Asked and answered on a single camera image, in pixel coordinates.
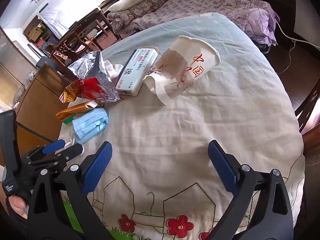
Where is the blue face mask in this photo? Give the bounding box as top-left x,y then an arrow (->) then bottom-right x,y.
72,108 -> 108,144

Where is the orange green medicine box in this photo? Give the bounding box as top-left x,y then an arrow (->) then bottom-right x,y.
56,100 -> 104,126

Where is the red silver snack bag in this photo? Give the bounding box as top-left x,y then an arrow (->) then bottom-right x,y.
60,51 -> 120,103

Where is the white medicine box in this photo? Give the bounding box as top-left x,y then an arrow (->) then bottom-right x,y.
115,46 -> 159,96

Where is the crushed white paper cup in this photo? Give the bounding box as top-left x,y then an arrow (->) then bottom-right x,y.
144,35 -> 221,105

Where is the person's left hand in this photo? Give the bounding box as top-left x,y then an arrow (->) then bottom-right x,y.
9,195 -> 28,219

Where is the brown wooden cabinet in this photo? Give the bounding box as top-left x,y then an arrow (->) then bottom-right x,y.
1,63 -> 69,155

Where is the cartoon flower quilt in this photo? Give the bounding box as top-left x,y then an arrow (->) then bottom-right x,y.
74,13 -> 305,239

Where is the wooden chair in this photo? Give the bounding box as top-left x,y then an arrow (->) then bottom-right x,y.
45,33 -> 103,66

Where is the wooden bookshelf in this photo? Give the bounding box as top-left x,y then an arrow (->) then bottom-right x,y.
23,15 -> 58,58

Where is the wooden dining table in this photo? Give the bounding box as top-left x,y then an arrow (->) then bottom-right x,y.
56,8 -> 121,51

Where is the folded floral quilt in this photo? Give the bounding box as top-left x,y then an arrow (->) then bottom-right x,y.
106,0 -> 169,35

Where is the white draped sheet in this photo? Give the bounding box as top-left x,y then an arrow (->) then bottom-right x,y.
39,0 -> 106,39

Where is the purple floral bed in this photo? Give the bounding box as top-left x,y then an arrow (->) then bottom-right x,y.
132,0 -> 281,47

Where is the white power cable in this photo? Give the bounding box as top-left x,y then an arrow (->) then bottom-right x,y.
274,21 -> 320,75

